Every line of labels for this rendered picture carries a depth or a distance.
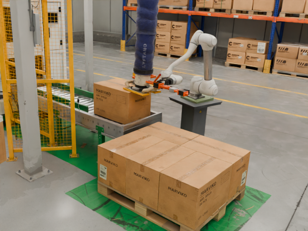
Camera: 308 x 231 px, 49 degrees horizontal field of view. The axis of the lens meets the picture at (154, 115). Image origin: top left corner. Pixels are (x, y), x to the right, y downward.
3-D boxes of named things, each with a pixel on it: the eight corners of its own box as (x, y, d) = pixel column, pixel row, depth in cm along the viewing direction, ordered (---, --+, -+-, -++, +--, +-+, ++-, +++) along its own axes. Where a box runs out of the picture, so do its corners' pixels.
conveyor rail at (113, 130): (12, 99, 522) (11, 86, 516) (15, 98, 526) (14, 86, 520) (121, 142, 387) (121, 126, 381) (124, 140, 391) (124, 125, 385)
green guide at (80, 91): (44, 83, 559) (43, 78, 556) (49, 82, 567) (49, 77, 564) (112, 105, 466) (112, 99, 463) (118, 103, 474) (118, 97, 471)
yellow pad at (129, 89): (122, 89, 396) (123, 85, 394) (129, 87, 403) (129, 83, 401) (143, 96, 374) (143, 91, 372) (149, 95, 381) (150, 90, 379)
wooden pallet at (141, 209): (97, 192, 361) (97, 180, 357) (156, 161, 436) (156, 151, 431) (193, 244, 291) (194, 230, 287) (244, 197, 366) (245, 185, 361)
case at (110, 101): (93, 113, 432) (93, 82, 419) (116, 107, 462) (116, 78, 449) (128, 126, 397) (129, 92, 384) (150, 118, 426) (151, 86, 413)
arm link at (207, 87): (206, 90, 438) (220, 95, 423) (198, 95, 429) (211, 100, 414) (205, 31, 402) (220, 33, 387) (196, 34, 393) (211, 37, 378)
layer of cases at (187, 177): (97, 180, 357) (97, 145, 344) (156, 151, 431) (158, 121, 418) (194, 230, 287) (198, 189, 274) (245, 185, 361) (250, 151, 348)
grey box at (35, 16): (26, 41, 357) (24, 12, 347) (30, 41, 361) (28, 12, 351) (37, 44, 345) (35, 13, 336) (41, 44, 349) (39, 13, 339)
